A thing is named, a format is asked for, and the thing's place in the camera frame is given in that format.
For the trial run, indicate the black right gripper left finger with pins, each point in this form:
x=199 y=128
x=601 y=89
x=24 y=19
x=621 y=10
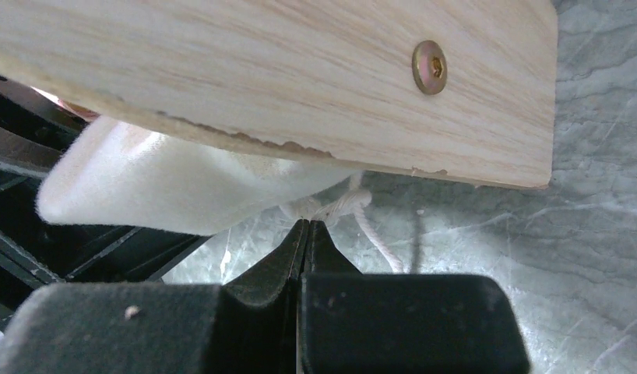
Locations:
x=248 y=325

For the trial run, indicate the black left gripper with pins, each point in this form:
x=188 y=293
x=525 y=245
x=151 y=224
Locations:
x=34 y=132

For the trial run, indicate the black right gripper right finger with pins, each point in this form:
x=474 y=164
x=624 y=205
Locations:
x=354 y=322

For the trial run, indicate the pink unicorn print mattress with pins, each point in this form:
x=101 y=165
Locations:
x=116 y=173

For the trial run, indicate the wooden pet bed frame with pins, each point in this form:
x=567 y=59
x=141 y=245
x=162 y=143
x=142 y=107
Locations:
x=458 y=90

